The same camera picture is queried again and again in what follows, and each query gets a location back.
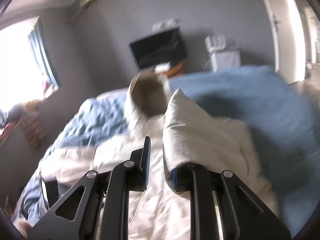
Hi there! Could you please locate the bright window with curtain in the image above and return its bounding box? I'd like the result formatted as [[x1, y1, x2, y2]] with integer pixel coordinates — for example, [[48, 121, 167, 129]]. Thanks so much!
[[1, 16, 60, 110]]

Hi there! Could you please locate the wicker basket by window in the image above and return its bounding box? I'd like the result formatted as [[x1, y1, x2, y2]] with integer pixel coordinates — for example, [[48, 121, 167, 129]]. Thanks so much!
[[20, 100, 46, 148]]

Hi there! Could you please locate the blue fleece blanket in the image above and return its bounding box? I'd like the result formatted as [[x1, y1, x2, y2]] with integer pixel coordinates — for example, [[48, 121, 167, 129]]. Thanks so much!
[[12, 66, 319, 236]]

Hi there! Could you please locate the white wifi router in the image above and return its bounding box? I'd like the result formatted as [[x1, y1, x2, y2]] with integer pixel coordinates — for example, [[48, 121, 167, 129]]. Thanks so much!
[[204, 34, 226, 54]]

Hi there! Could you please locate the black flat screen television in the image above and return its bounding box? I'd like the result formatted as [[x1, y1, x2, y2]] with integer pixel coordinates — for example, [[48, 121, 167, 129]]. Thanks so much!
[[129, 27, 187, 69]]

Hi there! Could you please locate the cream puffer hooded jacket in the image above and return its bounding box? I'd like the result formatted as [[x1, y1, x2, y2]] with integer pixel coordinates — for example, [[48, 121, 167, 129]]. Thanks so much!
[[15, 70, 280, 240]]

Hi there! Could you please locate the white bedroom door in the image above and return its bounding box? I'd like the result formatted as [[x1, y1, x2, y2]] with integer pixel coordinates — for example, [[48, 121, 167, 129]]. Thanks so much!
[[263, 0, 305, 84]]

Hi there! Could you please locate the white box under television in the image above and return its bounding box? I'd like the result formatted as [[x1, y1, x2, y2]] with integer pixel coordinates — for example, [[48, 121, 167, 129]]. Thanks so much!
[[154, 62, 171, 73]]

